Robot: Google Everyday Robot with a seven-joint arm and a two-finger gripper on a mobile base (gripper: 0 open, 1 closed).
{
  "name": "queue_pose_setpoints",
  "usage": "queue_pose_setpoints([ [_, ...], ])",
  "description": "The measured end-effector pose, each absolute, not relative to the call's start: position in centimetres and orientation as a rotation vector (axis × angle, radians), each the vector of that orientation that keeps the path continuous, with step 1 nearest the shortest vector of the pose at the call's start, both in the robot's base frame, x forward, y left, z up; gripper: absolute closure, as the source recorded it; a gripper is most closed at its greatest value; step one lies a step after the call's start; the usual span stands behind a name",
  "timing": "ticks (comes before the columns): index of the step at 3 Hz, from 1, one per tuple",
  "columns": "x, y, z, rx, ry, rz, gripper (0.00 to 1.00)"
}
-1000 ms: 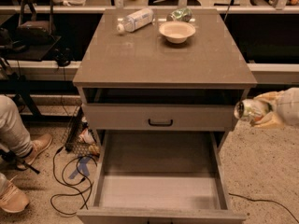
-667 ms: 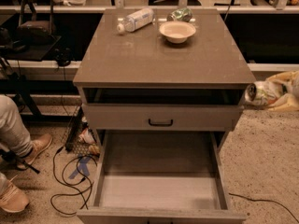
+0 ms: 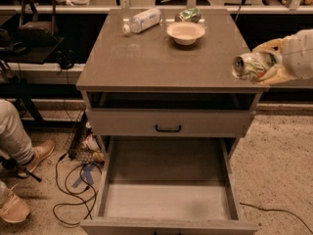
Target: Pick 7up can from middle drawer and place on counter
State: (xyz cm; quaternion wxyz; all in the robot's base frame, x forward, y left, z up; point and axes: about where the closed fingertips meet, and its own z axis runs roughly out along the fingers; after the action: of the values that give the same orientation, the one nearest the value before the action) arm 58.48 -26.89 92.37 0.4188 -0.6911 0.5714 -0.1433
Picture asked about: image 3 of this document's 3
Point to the black bag on shelf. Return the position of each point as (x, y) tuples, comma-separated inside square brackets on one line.
[(36, 33)]

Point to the tan shoe lower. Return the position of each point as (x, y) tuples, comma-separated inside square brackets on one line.
[(13, 209)]

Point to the white ceramic bowl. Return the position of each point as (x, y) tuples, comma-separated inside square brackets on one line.
[(185, 33)]

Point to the wire basket with snacks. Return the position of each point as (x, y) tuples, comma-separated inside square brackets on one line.
[(82, 144)]

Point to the open grey middle drawer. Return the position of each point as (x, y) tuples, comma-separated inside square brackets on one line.
[(167, 186)]

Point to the grey drawer cabinet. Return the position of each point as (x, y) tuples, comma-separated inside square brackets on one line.
[(149, 71)]

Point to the person leg light trousers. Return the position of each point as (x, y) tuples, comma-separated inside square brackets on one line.
[(13, 138)]

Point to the white green 7up can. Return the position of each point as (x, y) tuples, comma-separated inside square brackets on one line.
[(254, 66)]

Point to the closed grey top drawer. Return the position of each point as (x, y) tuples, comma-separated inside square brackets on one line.
[(128, 122)]

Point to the clear plastic water bottle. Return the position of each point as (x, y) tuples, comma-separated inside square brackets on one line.
[(142, 21)]

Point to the tan shoe upper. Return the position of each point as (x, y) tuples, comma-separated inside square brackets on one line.
[(38, 155)]

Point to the black tripod stick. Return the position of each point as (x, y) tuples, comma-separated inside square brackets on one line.
[(11, 163)]

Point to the green crushed soda can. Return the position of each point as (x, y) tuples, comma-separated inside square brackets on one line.
[(192, 15)]

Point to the tan shoe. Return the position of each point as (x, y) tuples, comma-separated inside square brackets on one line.
[(38, 155), (13, 209)]

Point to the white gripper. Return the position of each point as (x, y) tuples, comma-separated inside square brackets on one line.
[(299, 57)]

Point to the black drawer handle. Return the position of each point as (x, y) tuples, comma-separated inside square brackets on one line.
[(175, 129)]

